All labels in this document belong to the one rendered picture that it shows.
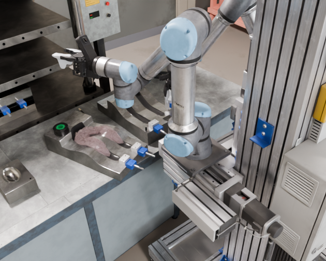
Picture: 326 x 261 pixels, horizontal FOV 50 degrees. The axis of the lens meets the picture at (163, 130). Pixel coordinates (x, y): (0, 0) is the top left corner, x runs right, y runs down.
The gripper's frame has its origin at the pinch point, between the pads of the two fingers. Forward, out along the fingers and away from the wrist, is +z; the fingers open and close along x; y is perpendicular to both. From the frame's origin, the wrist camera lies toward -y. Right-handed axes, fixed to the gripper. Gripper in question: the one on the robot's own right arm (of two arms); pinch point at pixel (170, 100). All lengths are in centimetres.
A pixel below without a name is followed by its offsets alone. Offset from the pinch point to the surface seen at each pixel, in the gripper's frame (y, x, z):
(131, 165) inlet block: 20, -46, 13
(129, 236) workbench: 5, -41, 80
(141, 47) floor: -237, 169, 65
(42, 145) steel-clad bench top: -35, -67, 18
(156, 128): 9.6, -19.8, 6.5
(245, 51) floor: -128, 259, 64
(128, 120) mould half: -8.9, -24.9, 7.8
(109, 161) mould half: 9, -51, 14
